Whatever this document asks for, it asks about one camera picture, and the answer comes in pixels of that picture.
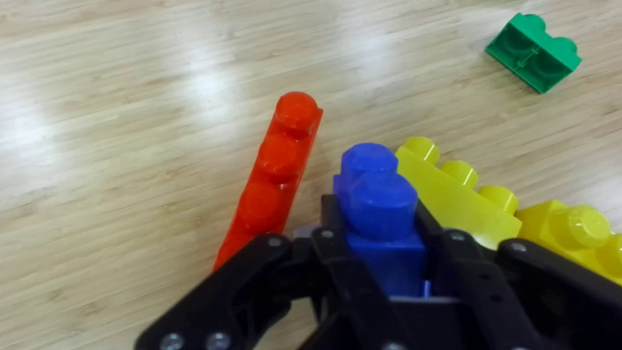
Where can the wide yellow toy block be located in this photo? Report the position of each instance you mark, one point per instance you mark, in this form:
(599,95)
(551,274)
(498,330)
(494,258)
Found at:
(570,231)

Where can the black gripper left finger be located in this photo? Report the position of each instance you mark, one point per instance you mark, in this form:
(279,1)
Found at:
(259,299)

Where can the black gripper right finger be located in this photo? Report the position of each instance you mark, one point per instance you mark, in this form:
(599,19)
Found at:
(518,299)

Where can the small green toy block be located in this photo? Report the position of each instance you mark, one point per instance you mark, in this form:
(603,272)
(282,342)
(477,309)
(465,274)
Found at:
(535,56)

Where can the long red toy block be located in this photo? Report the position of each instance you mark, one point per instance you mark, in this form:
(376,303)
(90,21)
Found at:
(275,163)

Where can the small blue toy block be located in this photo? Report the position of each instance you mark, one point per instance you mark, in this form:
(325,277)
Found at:
(380,196)

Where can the thin yellow toy block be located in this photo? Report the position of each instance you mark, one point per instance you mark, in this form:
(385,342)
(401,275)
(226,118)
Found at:
(453,196)

